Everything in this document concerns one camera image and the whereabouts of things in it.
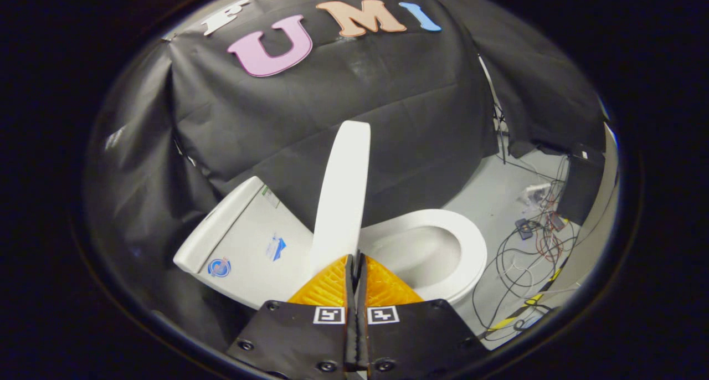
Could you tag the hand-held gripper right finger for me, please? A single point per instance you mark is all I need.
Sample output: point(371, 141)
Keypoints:
point(415, 335)

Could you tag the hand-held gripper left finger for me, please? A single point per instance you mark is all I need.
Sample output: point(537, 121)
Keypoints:
point(299, 335)

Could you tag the white toilet lid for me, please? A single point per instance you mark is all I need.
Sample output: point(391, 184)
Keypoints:
point(343, 203)

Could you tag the white toilet seat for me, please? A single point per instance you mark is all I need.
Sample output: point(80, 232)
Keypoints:
point(471, 247)

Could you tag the white toilet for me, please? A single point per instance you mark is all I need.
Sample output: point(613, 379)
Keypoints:
point(243, 241)

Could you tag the small black device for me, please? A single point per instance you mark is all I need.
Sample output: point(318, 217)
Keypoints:
point(524, 229)

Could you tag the small dark flat device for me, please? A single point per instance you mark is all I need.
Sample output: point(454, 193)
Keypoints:
point(556, 221)

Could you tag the clear plastic bag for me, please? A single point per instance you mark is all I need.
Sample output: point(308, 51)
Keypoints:
point(537, 193)

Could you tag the black backdrop cloth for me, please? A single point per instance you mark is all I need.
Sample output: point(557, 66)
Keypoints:
point(388, 119)

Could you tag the black box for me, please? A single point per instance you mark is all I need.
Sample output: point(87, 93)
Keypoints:
point(579, 191)

